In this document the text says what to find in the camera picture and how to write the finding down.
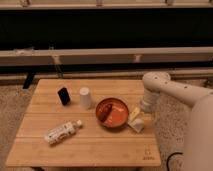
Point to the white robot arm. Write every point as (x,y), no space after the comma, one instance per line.
(198,142)

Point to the white plastic bottle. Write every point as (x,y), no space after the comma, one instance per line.
(61,132)

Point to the white paper cup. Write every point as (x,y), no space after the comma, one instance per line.
(85,97)

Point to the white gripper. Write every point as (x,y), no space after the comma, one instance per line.
(147,104)

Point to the long grey bench rail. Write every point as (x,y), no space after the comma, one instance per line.
(105,56)

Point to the white sponge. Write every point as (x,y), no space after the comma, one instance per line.
(136,124)

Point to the orange ceramic bowl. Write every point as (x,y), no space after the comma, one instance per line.
(112,113)

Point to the wooden table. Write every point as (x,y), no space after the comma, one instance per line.
(93,145)

